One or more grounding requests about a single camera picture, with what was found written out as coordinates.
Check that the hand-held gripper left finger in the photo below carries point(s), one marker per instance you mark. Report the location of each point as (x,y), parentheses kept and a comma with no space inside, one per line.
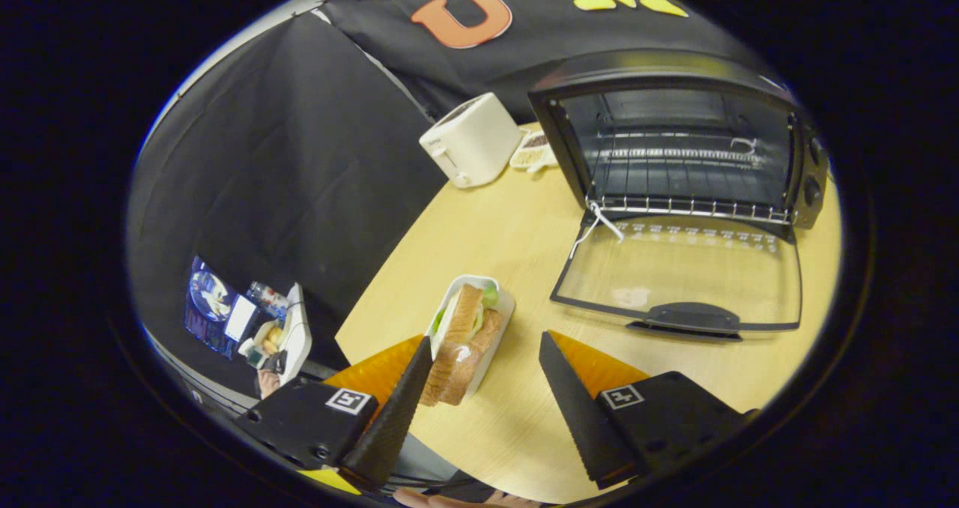
(393,418)

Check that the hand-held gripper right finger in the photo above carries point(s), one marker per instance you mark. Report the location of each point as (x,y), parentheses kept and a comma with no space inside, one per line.
(581,418)

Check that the white bread sandwich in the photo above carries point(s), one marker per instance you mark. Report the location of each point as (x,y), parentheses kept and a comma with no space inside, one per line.
(461,328)

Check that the black toaster oven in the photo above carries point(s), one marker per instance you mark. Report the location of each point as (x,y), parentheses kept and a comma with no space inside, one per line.
(674,66)

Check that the white pop-up toaster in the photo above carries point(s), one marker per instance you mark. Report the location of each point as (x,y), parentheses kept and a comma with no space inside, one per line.
(472,137)

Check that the white tray with items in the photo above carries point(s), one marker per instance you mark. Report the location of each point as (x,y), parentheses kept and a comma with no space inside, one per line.
(298,336)

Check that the white rectangular tray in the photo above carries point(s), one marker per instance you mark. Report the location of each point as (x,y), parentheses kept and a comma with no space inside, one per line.
(503,309)

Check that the blue printed box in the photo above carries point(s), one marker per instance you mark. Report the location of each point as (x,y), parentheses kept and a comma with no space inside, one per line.
(210,298)

